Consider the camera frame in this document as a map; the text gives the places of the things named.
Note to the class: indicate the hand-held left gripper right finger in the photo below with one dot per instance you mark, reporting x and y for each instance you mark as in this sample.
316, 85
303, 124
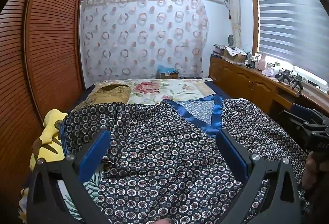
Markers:
232, 157

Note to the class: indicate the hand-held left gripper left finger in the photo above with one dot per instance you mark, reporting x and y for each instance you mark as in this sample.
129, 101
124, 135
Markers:
95, 157

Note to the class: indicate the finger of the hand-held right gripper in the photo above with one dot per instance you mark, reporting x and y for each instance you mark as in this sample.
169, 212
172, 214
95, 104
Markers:
293, 121
302, 111

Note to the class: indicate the navy circle-patterned satin shirt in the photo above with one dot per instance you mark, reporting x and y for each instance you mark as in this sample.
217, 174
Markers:
164, 162

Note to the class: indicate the person's right hand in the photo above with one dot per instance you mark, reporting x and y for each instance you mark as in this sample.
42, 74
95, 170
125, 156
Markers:
313, 172

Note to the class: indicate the yellow plush toy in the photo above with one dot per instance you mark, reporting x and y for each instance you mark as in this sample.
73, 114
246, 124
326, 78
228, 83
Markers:
48, 136

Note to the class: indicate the long wooden cabinet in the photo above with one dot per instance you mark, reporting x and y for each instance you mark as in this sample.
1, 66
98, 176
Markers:
244, 82

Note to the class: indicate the pink jug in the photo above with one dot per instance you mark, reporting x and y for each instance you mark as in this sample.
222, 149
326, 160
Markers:
262, 62

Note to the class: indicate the gold folded cloth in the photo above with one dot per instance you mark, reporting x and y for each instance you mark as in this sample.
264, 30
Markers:
110, 94

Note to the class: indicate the dark bottles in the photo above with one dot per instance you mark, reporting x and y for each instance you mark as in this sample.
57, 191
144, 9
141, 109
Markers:
250, 61

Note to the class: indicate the pastel floral cloth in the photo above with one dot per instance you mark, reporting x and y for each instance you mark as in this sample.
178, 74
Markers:
25, 206

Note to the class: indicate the flat black box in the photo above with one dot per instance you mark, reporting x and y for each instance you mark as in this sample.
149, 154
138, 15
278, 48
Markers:
192, 77

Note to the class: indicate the striped window blind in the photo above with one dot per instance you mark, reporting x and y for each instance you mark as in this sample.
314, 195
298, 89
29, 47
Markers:
295, 21

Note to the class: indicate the cream floral blanket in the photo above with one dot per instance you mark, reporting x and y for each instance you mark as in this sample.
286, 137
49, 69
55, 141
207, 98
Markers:
154, 87

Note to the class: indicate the small grey fan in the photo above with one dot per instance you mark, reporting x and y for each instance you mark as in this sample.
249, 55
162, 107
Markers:
230, 39

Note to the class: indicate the pile of household clutter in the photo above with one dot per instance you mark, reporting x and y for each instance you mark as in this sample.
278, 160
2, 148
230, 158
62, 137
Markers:
218, 50

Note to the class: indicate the light blue cloth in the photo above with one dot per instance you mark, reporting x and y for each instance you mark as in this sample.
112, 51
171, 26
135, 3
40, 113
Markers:
166, 69

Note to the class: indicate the cream side curtain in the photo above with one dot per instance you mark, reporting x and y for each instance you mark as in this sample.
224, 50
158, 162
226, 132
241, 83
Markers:
234, 13

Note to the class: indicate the wooden window frame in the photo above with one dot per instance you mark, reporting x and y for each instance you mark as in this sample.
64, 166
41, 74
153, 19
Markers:
254, 13

